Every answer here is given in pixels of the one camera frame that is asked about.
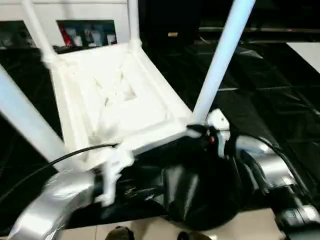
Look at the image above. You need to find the dark robot left foot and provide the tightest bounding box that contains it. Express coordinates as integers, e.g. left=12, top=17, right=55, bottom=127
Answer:
left=106, top=226, right=136, bottom=240

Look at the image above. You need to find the white plastic table top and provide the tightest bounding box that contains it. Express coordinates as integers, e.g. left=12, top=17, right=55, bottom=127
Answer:
left=42, top=41, right=202, bottom=173

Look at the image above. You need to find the white glass-door cabinet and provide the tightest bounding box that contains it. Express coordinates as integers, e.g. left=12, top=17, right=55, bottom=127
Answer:
left=0, top=0, right=132, bottom=48

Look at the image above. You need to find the black work mat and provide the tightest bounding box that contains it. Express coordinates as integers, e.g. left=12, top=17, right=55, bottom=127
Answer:
left=0, top=42, right=320, bottom=231

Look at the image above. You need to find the dark robot right foot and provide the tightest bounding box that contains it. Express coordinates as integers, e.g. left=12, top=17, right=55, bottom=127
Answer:
left=177, top=231, right=211, bottom=240

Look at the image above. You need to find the silver metal rail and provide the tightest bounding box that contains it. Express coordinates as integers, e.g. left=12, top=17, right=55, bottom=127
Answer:
left=200, top=26, right=320, bottom=34

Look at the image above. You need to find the dark robot foot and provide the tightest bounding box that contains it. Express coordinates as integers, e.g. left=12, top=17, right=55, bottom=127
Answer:
left=106, top=226, right=136, bottom=240
left=177, top=231, right=211, bottom=240

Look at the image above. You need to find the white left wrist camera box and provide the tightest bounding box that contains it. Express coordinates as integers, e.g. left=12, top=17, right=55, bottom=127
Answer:
left=94, top=144, right=137, bottom=207

